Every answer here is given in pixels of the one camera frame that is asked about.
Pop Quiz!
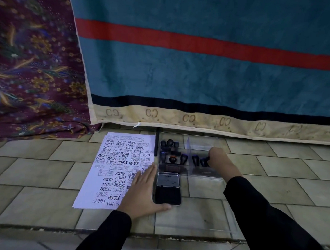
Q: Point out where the person's right hand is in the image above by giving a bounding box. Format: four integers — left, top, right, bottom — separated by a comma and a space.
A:
207, 147, 244, 183

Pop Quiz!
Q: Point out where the person's left hand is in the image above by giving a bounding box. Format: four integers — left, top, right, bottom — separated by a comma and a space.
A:
115, 162, 174, 222

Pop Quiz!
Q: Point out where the white stamped paper sheet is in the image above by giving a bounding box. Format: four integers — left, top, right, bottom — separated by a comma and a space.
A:
72, 130, 157, 212

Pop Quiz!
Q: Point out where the person's right forearm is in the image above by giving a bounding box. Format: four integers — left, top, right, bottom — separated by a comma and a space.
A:
221, 175, 330, 250

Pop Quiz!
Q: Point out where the person's left forearm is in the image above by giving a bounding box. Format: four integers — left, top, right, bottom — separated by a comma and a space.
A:
74, 208, 133, 250

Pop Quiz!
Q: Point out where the clear plastic compartment box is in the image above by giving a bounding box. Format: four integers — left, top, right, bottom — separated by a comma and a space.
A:
156, 132, 226, 181

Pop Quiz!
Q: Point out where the black ink pad tin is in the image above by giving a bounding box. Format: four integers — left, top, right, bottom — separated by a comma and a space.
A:
152, 172, 183, 206

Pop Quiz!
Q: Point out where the cluster of black stamps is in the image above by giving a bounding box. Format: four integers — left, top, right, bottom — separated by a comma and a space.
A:
159, 139, 192, 168

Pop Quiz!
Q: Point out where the clear plastic lid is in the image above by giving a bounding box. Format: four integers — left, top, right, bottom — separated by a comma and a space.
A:
183, 177, 242, 240

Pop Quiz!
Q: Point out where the teal towel with red stripe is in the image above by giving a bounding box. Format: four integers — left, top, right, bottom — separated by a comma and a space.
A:
64, 0, 330, 146

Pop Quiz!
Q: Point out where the maroon floral patterned cloth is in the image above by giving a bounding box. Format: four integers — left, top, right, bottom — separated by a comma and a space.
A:
0, 0, 108, 146

